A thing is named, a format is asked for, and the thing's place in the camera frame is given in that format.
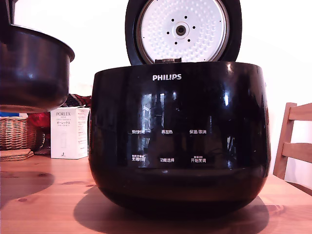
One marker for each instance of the woven wicker basket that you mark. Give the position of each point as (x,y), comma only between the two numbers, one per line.
(14,132)

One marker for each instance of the black rice cooker lid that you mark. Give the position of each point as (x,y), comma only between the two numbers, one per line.
(181,29)

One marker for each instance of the wooden chair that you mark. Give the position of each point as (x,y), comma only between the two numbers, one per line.
(287,146)

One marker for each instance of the stack of cork coasters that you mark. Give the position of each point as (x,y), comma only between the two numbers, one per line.
(14,154)

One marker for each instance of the dark patterned red cloth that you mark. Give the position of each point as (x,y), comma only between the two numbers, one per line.
(78,100)

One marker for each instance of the black cooking pot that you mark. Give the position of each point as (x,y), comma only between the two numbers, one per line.
(36,73)

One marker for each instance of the white Porlex cardboard box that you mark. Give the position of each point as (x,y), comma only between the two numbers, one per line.
(65,136)

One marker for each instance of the red glass bowl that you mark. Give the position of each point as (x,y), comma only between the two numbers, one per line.
(39,120)

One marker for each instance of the black Philips rice cooker body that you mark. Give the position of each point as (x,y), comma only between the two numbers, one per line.
(180,117)

